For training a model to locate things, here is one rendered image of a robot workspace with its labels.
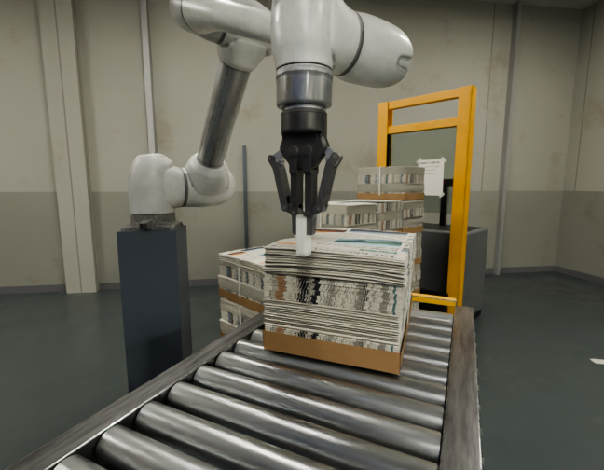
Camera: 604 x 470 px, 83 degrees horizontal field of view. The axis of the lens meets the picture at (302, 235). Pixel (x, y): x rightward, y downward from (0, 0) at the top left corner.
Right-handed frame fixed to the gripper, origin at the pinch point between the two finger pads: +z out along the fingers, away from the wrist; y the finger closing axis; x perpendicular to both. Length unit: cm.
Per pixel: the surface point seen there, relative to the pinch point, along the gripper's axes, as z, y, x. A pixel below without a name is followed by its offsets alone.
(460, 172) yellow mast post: -18, -20, -223
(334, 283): 10.5, -2.2, -9.2
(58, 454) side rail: 27.4, 22.8, 28.9
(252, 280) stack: 33, 59, -72
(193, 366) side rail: 27.4, 22.5, 3.8
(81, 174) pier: -20, 341, -176
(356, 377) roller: 28.3, -7.4, -8.1
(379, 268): 6.6, -11.0, -9.4
